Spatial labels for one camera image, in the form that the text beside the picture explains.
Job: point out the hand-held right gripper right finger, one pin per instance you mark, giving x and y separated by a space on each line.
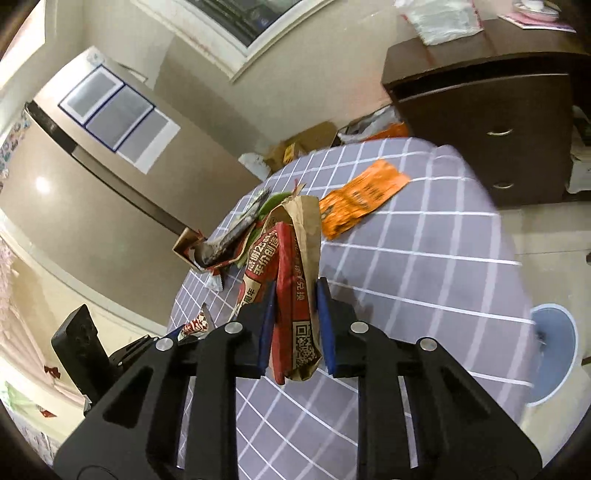
324 323

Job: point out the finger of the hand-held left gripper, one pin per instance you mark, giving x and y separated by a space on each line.
173 334

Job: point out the beige refrigerator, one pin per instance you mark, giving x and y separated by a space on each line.
101 207

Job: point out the pink paper sheet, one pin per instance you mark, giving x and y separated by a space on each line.
540 24

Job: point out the dark wooden drawer cabinet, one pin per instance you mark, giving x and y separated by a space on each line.
498 120

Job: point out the silver foil wrapper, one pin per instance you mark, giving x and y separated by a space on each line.
235 230

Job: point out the orange snack packet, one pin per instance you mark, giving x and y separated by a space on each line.
360 198

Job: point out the group of fridge magnets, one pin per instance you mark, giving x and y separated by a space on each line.
11 147

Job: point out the stack of white bowls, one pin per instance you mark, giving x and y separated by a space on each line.
535 8

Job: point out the plain white paper sheet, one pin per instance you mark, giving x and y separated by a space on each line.
147 142

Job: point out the clear plastic carrier bag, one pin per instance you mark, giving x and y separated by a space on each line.
438 21

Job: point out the open cardboard box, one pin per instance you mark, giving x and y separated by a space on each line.
304 143

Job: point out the brown paper bag red print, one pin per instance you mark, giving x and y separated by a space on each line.
295 258

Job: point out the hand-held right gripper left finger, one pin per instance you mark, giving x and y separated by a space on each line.
267 323

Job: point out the red white small wrapper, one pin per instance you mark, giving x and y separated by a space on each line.
197 325

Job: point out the printed box under desk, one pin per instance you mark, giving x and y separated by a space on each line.
582 152

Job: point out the white framed sliding window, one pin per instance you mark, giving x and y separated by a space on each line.
240 23

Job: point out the blue framed paper sheet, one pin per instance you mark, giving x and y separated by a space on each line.
90 94
119 117

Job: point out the blue plastic waste bin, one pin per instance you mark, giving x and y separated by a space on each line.
556 350

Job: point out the orange printed cardboard box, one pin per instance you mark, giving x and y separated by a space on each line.
374 127

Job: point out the grey checked tablecloth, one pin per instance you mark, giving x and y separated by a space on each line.
406 295

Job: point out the small brown red carton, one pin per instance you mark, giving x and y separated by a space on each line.
187 244

